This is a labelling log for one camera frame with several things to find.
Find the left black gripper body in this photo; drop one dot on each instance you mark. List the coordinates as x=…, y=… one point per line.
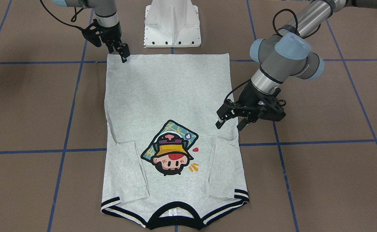
x=247, y=96

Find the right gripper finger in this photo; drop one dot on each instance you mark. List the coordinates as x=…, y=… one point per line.
x=110, y=48
x=123, y=51

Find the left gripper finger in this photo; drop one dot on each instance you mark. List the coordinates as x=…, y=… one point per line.
x=228, y=110
x=244, y=122

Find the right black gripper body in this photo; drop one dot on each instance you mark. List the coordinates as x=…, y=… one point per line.
x=111, y=35

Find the grey cartoon print t-shirt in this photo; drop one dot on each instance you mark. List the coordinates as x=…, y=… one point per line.
x=167, y=164

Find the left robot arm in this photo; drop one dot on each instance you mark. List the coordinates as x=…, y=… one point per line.
x=285, y=54

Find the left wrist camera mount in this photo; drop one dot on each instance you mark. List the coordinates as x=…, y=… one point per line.
x=272, y=109

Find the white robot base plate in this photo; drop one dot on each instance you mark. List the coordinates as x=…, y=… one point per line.
x=171, y=23

